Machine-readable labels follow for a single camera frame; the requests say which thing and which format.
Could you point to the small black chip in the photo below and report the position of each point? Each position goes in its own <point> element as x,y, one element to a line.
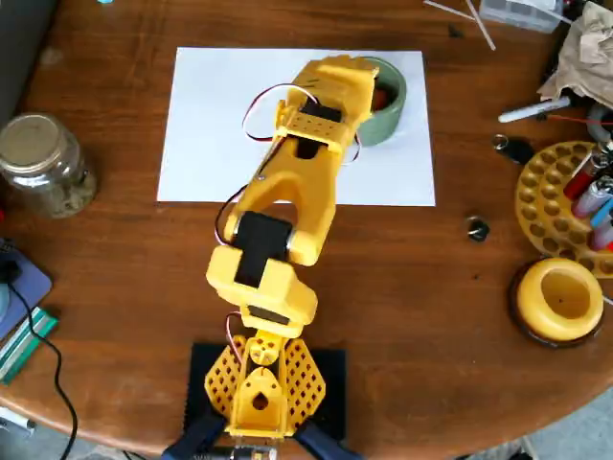
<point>455,32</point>

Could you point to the long white stick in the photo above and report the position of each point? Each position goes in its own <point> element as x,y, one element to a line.
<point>481,24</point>

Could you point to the orange printed object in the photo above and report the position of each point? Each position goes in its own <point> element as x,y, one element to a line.
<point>380,98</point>

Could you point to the glass jar with gold lid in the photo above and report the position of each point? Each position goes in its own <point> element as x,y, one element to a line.
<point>33,144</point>

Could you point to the green ceramic cup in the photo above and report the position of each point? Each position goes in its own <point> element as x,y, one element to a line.
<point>388,124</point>

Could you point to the red lighter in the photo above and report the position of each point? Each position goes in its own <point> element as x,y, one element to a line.
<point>577,184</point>

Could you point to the white marker pen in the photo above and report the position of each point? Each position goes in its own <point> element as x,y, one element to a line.
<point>527,111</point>

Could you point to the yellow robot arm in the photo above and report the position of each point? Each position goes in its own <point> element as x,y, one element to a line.
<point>306,182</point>

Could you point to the crumpled brown paper bag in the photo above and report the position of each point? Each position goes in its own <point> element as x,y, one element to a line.
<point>589,52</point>

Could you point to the blue clamp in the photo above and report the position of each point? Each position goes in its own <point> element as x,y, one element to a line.
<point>191,438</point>
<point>325,443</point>

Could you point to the purple notebook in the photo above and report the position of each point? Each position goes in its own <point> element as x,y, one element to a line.
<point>33,287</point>

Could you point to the black key fob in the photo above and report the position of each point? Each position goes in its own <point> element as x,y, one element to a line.
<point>517,149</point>

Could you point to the white paper sheet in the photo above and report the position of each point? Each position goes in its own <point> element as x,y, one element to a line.
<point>206,120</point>

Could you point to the small metal bolt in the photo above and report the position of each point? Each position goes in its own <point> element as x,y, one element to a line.
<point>478,229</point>

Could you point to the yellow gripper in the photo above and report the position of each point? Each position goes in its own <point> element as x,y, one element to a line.
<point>346,72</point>

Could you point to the pink lighter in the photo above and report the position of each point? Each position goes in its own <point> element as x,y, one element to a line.
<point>591,199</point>

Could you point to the short white stick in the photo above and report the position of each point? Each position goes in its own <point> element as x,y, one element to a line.
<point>450,9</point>

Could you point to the magenta lighter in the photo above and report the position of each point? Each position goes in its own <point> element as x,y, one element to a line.
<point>601,238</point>

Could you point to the black small device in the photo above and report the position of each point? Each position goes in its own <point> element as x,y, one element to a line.
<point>7,270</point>

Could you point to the yellow dimpled round tray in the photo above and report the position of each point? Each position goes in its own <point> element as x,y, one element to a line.
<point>541,191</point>

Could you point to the green striped book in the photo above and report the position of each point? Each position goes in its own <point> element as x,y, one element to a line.
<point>24,345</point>

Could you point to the white pen with black cap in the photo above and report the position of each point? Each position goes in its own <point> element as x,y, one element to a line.
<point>14,419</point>

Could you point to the grey curved tube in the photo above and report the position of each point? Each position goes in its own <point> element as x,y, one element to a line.
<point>593,120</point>

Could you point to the yellow round holder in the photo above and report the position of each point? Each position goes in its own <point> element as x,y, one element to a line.
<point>519,329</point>

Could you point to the blue lighter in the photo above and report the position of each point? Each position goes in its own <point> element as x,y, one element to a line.
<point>602,216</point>

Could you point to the clear plastic box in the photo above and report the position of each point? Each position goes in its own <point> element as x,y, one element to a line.
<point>517,12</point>

